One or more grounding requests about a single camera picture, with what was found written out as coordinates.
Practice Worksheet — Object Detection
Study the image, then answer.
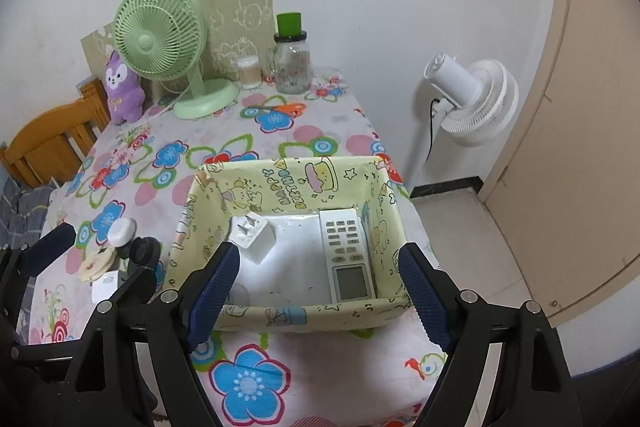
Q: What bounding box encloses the green desk fan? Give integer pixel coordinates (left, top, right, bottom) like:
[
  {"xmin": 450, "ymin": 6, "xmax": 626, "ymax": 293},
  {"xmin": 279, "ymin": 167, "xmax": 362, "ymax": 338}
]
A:
[{"xmin": 114, "ymin": 0, "xmax": 241, "ymax": 120}]

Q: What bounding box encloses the black fan cable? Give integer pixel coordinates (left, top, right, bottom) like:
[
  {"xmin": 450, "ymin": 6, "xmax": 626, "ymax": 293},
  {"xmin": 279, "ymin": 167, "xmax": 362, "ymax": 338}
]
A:
[{"xmin": 426, "ymin": 97, "xmax": 442, "ymax": 162}]

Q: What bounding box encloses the yellow printed storage box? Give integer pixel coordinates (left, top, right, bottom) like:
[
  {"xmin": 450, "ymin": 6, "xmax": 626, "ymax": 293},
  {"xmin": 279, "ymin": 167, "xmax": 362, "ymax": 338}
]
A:
[{"xmin": 165, "ymin": 155, "xmax": 413, "ymax": 333}]

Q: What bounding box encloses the white standing fan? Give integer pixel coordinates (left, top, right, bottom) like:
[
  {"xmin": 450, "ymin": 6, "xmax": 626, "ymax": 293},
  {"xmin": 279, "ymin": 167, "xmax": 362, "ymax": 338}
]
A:
[{"xmin": 405, "ymin": 52, "xmax": 521, "ymax": 198}]

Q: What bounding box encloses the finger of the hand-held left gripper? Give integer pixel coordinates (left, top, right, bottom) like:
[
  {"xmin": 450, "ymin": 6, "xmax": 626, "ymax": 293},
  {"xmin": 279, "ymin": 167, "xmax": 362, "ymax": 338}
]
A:
[
  {"xmin": 7, "ymin": 338, "xmax": 87, "ymax": 361},
  {"xmin": 0, "ymin": 222, "xmax": 78, "ymax": 343}
]

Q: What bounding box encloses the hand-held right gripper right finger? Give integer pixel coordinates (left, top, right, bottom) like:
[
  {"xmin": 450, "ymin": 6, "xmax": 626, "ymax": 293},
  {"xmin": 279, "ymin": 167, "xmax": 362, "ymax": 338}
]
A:
[{"xmin": 396, "ymin": 242, "xmax": 576, "ymax": 427}]

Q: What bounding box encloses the beige door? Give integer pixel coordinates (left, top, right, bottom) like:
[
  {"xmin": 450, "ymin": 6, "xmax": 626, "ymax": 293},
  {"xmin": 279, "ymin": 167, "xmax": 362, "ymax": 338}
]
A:
[{"xmin": 482, "ymin": 0, "xmax": 640, "ymax": 325}]

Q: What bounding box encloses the floral tablecloth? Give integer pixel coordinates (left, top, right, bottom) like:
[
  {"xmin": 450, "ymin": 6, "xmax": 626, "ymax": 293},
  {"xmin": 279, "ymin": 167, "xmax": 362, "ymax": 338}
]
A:
[{"xmin": 15, "ymin": 74, "xmax": 446, "ymax": 427}]

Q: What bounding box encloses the pale green fan cable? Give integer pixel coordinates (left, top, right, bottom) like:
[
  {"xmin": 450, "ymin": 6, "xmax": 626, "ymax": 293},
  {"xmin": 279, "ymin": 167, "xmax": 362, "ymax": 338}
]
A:
[{"xmin": 142, "ymin": 72, "xmax": 201, "ymax": 120}]

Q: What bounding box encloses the clear cotton swab container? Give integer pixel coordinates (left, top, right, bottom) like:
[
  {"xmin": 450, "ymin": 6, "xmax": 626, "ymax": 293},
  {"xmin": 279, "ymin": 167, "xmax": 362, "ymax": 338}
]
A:
[{"xmin": 236, "ymin": 55, "xmax": 262, "ymax": 90}]

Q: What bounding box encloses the purple plush toy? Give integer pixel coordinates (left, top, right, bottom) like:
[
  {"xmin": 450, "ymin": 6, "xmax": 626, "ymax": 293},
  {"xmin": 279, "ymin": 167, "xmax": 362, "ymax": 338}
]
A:
[{"xmin": 103, "ymin": 49, "xmax": 147, "ymax": 126}]

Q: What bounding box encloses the white plug adapter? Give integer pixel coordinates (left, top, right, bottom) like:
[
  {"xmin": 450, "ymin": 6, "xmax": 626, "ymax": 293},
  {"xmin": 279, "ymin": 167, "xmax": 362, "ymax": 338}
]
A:
[{"xmin": 229, "ymin": 213, "xmax": 277, "ymax": 265}]

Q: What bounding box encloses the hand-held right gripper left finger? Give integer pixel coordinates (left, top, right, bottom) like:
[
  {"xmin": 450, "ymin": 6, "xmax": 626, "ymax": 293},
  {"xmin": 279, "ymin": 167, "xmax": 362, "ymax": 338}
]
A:
[{"xmin": 60, "ymin": 242, "xmax": 242, "ymax": 427}]

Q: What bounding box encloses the glass jar with green lid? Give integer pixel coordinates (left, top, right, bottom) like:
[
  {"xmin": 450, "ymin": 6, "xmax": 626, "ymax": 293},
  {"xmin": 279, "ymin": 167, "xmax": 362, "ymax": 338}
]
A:
[{"xmin": 267, "ymin": 12, "xmax": 312, "ymax": 95}]

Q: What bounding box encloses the beige cartoon printed board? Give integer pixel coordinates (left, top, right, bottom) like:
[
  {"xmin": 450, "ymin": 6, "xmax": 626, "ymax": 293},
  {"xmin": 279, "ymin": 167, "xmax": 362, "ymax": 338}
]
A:
[{"xmin": 81, "ymin": 0, "xmax": 275, "ymax": 108}]

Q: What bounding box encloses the wooden chair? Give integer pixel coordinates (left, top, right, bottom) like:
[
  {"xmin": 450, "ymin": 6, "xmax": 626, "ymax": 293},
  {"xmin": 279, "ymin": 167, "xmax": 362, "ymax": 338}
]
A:
[{"xmin": 0, "ymin": 77, "xmax": 112, "ymax": 188}]

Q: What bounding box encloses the black round holder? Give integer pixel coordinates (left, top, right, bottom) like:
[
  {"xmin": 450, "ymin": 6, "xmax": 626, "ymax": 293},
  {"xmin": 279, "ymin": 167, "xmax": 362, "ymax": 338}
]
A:
[{"xmin": 117, "ymin": 236, "xmax": 163, "ymax": 303}]

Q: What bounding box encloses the white rounded case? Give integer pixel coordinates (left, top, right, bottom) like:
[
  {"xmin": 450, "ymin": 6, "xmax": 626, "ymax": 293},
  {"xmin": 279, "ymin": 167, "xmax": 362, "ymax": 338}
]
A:
[{"xmin": 109, "ymin": 218, "xmax": 140, "ymax": 250}]

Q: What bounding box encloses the white remote control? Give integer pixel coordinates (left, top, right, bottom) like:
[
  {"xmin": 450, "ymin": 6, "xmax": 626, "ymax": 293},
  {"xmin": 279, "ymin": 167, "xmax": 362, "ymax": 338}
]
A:
[{"xmin": 320, "ymin": 208, "xmax": 376, "ymax": 303}]

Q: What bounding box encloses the grey plaid bedding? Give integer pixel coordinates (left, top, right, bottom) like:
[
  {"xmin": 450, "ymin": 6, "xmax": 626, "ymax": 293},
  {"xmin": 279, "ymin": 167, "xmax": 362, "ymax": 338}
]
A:
[{"xmin": 0, "ymin": 184, "xmax": 56, "ymax": 253}]

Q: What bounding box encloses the small white box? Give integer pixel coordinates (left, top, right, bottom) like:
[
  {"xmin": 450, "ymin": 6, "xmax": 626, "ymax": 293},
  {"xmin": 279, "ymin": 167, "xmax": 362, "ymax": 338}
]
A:
[{"xmin": 91, "ymin": 271, "xmax": 118, "ymax": 305}]

